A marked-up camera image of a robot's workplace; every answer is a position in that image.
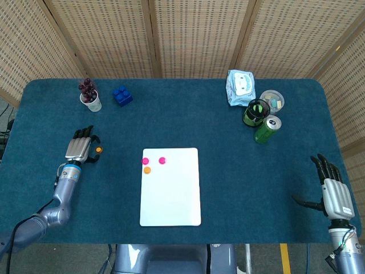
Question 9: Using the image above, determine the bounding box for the green drink can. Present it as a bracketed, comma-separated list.
[254, 114, 282, 144]

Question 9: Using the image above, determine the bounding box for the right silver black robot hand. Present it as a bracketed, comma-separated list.
[291, 153, 356, 220]

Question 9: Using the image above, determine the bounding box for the dark red grape bunch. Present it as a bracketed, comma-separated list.
[78, 77, 98, 103]

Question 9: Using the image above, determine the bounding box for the white paper cup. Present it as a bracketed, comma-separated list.
[79, 90, 103, 112]

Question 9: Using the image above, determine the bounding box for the grey-blue robot torso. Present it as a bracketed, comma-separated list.
[113, 244, 237, 274]

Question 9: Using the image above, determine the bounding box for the woven bamboo folding screen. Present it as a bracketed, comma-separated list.
[0, 0, 365, 198]

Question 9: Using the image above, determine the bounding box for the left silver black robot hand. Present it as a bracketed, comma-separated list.
[64, 124, 102, 166]

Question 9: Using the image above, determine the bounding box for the black green mesh pen holder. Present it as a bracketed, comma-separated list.
[242, 98, 271, 128]

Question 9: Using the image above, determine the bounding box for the dark teal table mat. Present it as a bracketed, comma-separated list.
[0, 78, 344, 245]

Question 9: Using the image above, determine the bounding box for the blue toy brick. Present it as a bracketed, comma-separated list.
[112, 85, 134, 108]

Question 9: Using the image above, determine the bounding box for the black cable bundle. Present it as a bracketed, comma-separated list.
[0, 102, 15, 155]

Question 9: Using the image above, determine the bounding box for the light blue wet wipes pack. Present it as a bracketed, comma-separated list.
[225, 69, 256, 107]

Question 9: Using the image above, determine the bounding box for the white rectangular board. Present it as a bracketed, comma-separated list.
[139, 147, 202, 227]

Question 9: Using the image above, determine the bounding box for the white metal table leg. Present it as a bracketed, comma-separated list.
[244, 244, 253, 274]

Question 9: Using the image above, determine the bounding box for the clear round plastic container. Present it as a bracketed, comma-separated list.
[259, 89, 285, 115]

